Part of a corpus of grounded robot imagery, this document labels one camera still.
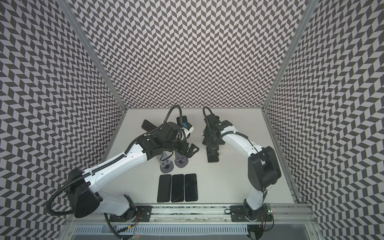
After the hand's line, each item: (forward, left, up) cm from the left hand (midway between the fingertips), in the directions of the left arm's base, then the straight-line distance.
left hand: (192, 147), depth 75 cm
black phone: (-14, +1, -20) cm, 24 cm away
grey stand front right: (0, +7, -16) cm, 17 cm away
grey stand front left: (-10, +11, +7) cm, 16 cm away
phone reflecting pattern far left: (+22, +30, -10) cm, 38 cm away
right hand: (+8, -12, -10) cm, 18 cm away
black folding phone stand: (+2, -11, -14) cm, 18 cm away
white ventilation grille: (-33, +14, -20) cm, 41 cm away
